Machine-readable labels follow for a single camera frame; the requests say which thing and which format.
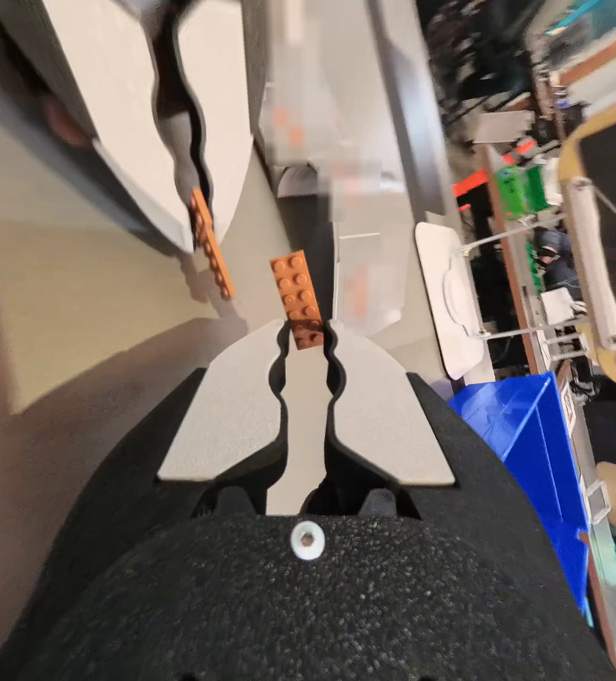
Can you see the clear display stand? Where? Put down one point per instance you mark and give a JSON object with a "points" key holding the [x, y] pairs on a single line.
{"points": [[595, 276]]}

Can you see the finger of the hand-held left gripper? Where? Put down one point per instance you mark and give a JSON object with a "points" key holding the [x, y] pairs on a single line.
{"points": [[222, 106], [116, 106]]}

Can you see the person's left hand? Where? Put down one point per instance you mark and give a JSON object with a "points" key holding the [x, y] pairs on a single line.
{"points": [[68, 125]]}

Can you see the green box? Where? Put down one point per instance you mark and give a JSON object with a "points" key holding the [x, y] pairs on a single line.
{"points": [[520, 191]]}

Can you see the wide brown toy brick plate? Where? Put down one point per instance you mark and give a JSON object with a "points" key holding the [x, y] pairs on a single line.
{"points": [[294, 287]]}

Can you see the narrow brown toy brick plate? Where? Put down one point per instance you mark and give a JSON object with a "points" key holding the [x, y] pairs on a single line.
{"points": [[213, 250]]}

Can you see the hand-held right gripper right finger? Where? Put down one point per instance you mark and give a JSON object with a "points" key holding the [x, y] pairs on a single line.
{"points": [[387, 425]]}

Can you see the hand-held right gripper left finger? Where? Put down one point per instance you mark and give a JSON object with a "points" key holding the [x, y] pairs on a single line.
{"points": [[228, 420]]}

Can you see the open instruction booklet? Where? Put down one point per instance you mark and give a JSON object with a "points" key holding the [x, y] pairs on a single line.
{"points": [[387, 255]]}

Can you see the white rounded panel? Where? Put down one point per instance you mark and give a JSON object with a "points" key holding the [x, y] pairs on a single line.
{"points": [[446, 319]]}

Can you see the blue plastic bin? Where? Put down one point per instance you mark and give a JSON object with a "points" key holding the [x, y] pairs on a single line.
{"points": [[531, 452]]}

